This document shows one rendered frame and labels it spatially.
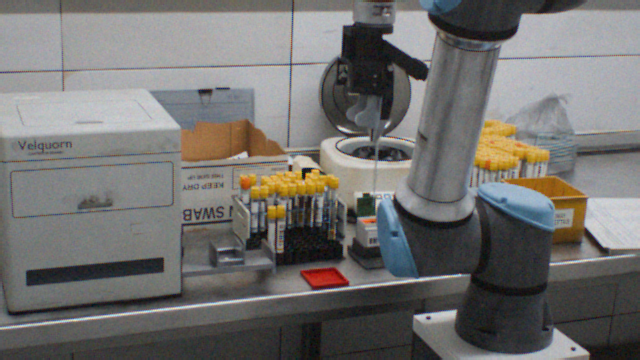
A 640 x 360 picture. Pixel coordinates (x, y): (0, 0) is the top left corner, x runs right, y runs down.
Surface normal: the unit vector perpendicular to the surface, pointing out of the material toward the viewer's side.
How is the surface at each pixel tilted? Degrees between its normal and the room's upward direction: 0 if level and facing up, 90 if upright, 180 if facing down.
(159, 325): 90
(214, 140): 87
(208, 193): 87
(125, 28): 90
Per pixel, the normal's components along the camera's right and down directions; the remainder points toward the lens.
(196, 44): 0.36, 0.30
